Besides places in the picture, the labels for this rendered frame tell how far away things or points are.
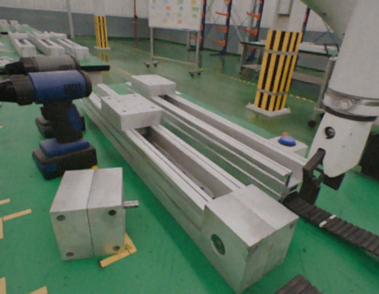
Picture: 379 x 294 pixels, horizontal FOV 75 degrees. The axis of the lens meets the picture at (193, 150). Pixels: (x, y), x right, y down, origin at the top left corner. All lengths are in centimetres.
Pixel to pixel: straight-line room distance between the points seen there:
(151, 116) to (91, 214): 33
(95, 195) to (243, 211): 21
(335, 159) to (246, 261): 21
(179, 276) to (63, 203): 19
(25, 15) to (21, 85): 1474
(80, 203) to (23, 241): 14
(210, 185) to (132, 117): 26
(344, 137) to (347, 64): 10
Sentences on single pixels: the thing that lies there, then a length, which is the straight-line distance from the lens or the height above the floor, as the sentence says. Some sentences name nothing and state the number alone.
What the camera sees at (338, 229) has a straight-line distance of 53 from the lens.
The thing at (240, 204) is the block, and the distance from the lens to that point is 37.
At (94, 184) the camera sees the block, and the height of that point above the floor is 87.
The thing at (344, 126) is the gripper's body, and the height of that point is 98.
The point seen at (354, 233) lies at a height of 80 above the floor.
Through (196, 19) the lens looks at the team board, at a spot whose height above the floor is 119.
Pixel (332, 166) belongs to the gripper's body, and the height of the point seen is 92.
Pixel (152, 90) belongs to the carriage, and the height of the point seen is 88.
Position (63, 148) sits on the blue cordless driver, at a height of 84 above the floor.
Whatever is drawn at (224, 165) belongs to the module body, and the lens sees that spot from 61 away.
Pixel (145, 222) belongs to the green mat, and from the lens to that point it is 47.
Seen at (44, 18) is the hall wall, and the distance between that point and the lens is 1535.
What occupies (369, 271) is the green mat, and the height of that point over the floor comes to 78.
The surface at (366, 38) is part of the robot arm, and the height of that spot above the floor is 110.
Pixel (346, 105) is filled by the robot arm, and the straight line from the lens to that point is 42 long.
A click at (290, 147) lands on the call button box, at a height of 84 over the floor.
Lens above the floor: 110
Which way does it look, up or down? 27 degrees down
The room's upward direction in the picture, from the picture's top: 5 degrees clockwise
